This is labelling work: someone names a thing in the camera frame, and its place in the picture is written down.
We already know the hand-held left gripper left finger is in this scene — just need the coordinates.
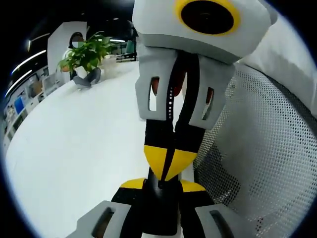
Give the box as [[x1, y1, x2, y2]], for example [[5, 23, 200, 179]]
[[64, 178, 149, 238]]

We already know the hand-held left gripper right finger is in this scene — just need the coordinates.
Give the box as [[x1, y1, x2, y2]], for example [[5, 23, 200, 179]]
[[178, 179, 251, 238]]

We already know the black remote control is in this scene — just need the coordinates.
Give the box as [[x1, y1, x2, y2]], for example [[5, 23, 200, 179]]
[[141, 171, 183, 238]]

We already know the white mesh basket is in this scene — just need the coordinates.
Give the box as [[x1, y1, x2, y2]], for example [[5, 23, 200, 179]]
[[193, 63, 317, 238]]

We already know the green potted plant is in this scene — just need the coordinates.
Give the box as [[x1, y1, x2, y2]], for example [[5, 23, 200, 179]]
[[57, 31, 115, 73]]

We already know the grey seated figure planter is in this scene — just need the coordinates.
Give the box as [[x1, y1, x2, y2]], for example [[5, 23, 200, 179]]
[[72, 67, 103, 88]]

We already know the white garment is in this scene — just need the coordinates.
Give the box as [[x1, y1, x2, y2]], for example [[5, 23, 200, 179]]
[[236, 9, 317, 117]]

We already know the long ceiling light strip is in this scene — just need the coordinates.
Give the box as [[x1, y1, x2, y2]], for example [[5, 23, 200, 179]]
[[10, 49, 48, 74], [4, 69, 33, 98]]

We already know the blue box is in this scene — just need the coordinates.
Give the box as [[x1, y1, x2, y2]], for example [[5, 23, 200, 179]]
[[14, 97, 26, 115]]

